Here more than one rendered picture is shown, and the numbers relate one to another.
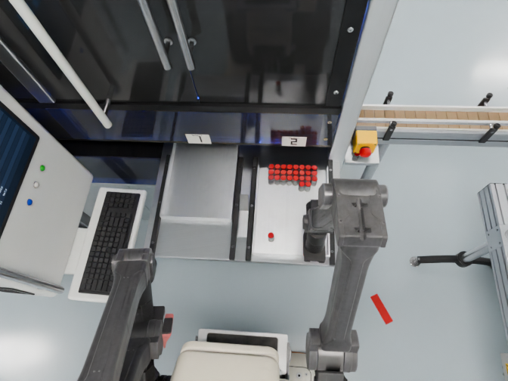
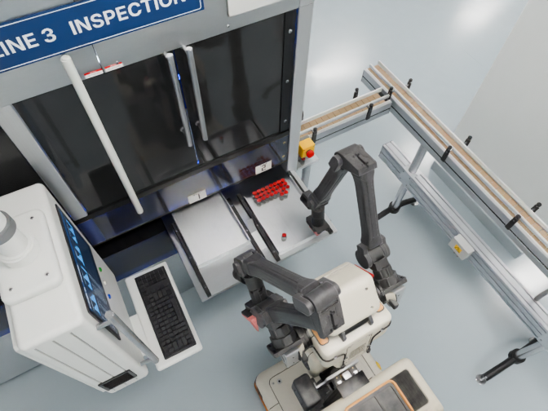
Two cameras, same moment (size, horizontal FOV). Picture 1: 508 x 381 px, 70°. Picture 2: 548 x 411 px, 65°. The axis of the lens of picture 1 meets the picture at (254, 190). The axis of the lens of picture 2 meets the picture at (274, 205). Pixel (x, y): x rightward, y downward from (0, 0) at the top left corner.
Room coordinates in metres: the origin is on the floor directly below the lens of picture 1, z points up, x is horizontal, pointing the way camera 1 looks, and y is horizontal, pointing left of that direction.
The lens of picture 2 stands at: (-0.26, 0.61, 2.65)
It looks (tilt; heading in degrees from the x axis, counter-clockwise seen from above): 59 degrees down; 318
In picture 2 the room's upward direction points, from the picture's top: 2 degrees clockwise
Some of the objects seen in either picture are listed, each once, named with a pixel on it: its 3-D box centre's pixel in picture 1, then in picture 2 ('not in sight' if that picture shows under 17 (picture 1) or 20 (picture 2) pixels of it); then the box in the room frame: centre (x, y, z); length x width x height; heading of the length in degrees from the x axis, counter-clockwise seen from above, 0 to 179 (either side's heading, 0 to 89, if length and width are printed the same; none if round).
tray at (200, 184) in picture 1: (202, 176); (209, 225); (0.64, 0.19, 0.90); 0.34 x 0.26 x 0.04; 169
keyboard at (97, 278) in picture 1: (110, 240); (164, 309); (0.47, 0.57, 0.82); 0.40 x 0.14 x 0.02; 167
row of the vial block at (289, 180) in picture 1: (292, 180); (273, 196); (0.57, -0.15, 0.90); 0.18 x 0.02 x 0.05; 79
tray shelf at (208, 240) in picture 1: (245, 198); (248, 223); (0.54, 0.03, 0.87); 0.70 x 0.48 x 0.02; 79
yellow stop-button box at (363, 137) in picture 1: (364, 140); (304, 147); (0.65, -0.41, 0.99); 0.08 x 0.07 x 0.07; 169
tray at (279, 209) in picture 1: (291, 209); (285, 213); (0.46, -0.12, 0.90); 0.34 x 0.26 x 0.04; 169
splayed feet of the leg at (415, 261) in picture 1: (459, 261); (392, 210); (0.34, -1.07, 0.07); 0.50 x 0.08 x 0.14; 79
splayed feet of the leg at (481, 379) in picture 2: not in sight; (513, 357); (-0.79, -0.85, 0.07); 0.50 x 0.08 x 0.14; 79
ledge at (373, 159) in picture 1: (360, 148); (301, 155); (0.68, -0.44, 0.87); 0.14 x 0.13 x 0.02; 169
